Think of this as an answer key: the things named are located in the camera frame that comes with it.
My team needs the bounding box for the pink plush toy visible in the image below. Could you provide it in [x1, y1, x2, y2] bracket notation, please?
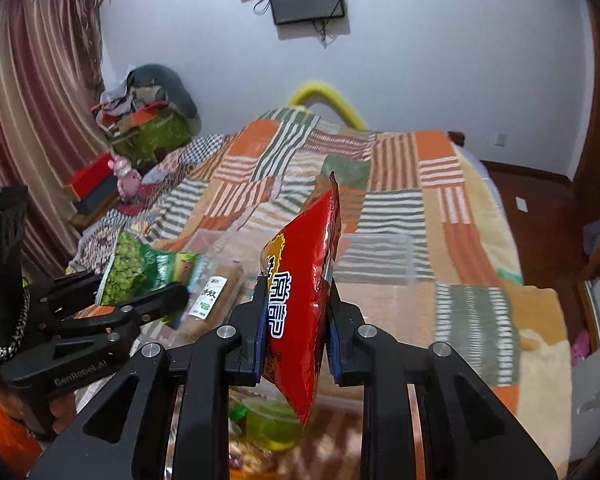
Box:
[110, 155, 144, 204]

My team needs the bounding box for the red snack bag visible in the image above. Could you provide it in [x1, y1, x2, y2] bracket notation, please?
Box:
[260, 172, 344, 427]

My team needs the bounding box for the green pea snack packet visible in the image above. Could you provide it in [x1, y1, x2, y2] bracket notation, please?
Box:
[96, 230, 204, 332]

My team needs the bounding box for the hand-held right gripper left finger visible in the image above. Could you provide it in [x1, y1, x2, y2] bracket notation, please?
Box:
[27, 276, 271, 480]

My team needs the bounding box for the green printed bag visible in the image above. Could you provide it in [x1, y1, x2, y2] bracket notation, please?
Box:
[109, 110, 192, 169]

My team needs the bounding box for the red flat box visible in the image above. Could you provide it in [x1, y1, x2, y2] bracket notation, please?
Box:
[62, 152, 122, 202]

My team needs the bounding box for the tan biscuit roll packet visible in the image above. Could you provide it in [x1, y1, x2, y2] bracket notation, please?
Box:
[179, 262, 246, 342]

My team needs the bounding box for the green jelly cup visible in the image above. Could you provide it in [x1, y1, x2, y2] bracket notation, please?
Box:
[229, 389, 304, 455]

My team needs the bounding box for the yellow curved tube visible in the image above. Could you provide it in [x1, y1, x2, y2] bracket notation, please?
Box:
[287, 78, 369, 131]

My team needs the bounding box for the dark flat box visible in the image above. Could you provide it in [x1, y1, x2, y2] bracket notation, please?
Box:
[71, 180, 125, 229]

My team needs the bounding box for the patchwork striped blanket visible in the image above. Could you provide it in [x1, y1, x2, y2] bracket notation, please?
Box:
[70, 107, 574, 463]

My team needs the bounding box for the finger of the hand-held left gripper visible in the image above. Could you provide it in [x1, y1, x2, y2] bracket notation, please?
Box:
[29, 274, 107, 327]
[54, 284, 189, 347]

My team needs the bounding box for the white cabinet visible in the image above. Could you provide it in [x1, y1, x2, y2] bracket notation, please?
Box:
[569, 260, 600, 463]

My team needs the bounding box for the person's left forearm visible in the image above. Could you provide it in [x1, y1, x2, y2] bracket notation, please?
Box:
[0, 392, 47, 479]

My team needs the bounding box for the pile of clothes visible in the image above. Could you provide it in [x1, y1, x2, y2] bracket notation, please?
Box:
[92, 63, 201, 137]

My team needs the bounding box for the striped brown curtain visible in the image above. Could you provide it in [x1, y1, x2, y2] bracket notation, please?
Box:
[0, 0, 112, 281]

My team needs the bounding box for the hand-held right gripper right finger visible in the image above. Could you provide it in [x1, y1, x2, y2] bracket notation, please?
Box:
[324, 285, 568, 480]

